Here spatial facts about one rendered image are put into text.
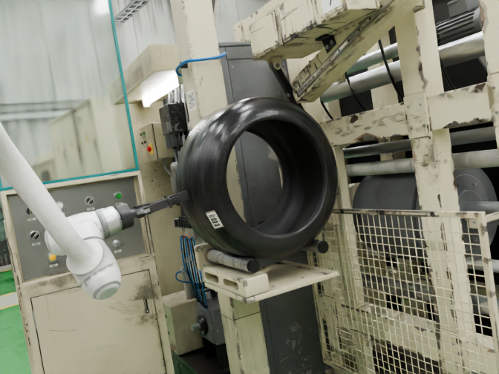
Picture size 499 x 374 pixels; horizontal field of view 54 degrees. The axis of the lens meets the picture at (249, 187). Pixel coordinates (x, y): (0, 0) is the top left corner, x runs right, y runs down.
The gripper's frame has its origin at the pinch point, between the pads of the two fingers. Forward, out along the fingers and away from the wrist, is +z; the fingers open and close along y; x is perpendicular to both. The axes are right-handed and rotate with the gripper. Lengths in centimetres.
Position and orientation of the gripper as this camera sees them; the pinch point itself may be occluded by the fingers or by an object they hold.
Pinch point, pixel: (178, 197)
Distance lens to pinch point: 159.0
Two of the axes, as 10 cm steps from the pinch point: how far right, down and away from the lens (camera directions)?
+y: -4.6, 0.3, 8.9
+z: 8.4, -3.0, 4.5
